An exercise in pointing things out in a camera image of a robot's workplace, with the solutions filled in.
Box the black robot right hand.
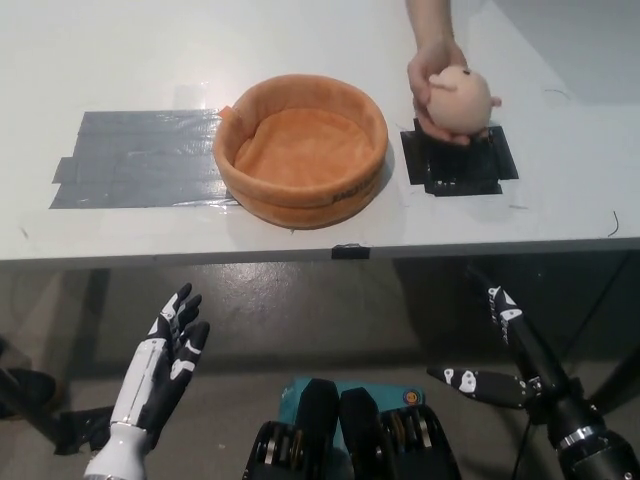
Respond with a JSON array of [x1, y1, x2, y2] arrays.
[[427, 267, 609, 444]]

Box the person's bare hand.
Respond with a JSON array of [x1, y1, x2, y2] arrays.
[[406, 42, 489, 147]]

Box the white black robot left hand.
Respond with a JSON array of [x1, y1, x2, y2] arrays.
[[109, 283, 211, 432]]

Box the pale pink dumpling plush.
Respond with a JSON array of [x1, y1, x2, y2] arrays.
[[428, 66, 504, 138]]

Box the orange soft plush bowl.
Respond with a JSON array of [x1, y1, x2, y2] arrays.
[[213, 74, 390, 230]]

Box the black teal robot torso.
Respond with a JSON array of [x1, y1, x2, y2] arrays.
[[243, 377, 462, 480]]

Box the black tape square patch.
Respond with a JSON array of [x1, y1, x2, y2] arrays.
[[401, 117, 520, 198]]

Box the black stand foot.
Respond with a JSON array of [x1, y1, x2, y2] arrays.
[[0, 367, 64, 444]]

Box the small black tape strip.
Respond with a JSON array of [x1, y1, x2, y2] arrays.
[[331, 243, 372, 261]]

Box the grey duct tape patch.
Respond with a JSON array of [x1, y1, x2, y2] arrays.
[[48, 107, 242, 212]]

